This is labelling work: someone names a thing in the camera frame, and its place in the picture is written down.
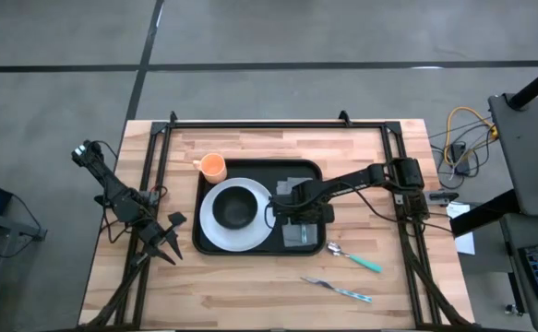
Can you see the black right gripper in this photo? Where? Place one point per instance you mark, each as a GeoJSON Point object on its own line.
{"type": "Point", "coordinates": [301, 205]}

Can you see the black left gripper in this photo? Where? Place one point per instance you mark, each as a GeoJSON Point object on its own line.
{"type": "Point", "coordinates": [160, 233]}

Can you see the grey cloth napkin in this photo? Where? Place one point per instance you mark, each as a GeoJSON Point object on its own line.
{"type": "Point", "coordinates": [294, 235]}

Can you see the black plastic tray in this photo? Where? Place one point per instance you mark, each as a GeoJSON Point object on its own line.
{"type": "Point", "coordinates": [250, 168]}

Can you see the black bowl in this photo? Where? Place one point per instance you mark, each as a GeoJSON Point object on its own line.
{"type": "Point", "coordinates": [235, 207]}

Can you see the white round plate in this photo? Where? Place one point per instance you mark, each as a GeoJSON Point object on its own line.
{"type": "Point", "coordinates": [241, 237]}

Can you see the orange cup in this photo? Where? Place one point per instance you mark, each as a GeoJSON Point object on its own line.
{"type": "Point", "coordinates": [213, 167]}

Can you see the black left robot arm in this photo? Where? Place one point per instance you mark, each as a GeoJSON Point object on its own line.
{"type": "Point", "coordinates": [111, 184]}

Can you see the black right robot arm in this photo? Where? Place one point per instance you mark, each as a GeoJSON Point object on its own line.
{"type": "Point", "coordinates": [365, 177]}

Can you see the grey metal stand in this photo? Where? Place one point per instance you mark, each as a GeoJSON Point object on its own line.
{"type": "Point", "coordinates": [5, 230]}

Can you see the black power adapter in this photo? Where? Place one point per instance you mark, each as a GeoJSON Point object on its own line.
{"type": "Point", "coordinates": [457, 152]}

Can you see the white paper sheet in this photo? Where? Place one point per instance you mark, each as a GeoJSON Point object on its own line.
{"type": "Point", "coordinates": [466, 244]}

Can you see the black support beam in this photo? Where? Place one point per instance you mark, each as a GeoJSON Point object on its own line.
{"type": "Point", "coordinates": [481, 214]}

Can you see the small caster wheel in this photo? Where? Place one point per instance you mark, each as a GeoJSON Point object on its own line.
{"type": "Point", "coordinates": [510, 309]}

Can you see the black pole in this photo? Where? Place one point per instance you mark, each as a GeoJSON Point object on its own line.
{"type": "Point", "coordinates": [536, 85]}

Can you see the black aluminium table frame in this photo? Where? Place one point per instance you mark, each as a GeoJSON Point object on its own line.
{"type": "Point", "coordinates": [273, 124]}

